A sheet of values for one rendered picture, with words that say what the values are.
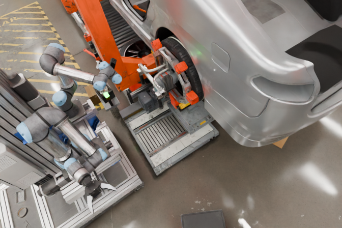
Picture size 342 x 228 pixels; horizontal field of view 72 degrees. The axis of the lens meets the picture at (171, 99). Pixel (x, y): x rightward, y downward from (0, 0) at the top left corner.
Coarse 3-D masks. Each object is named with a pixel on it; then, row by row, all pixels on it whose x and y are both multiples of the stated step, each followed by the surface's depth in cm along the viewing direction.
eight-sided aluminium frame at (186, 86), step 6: (162, 48) 202; (156, 54) 215; (162, 54) 199; (168, 54) 200; (156, 60) 226; (168, 60) 193; (174, 60) 191; (156, 66) 235; (174, 66) 190; (180, 78) 192; (186, 78) 193; (186, 84) 193; (174, 90) 238; (186, 90) 196; (174, 96) 234; (180, 96) 232; (180, 102) 226; (186, 102) 209
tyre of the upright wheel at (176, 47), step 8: (168, 40) 200; (176, 40) 197; (168, 48) 203; (176, 48) 191; (184, 48) 191; (184, 56) 188; (192, 64) 189; (192, 72) 188; (192, 80) 192; (200, 80) 193; (176, 88) 243; (192, 88) 201; (200, 88) 196; (200, 96) 204
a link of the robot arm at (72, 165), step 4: (68, 160) 134; (72, 160) 134; (76, 160) 136; (64, 164) 134; (68, 164) 132; (72, 164) 132; (76, 164) 133; (80, 164) 135; (68, 168) 132; (72, 168) 131; (76, 168) 130; (80, 168) 131; (68, 172) 132; (72, 172) 130; (72, 176) 130
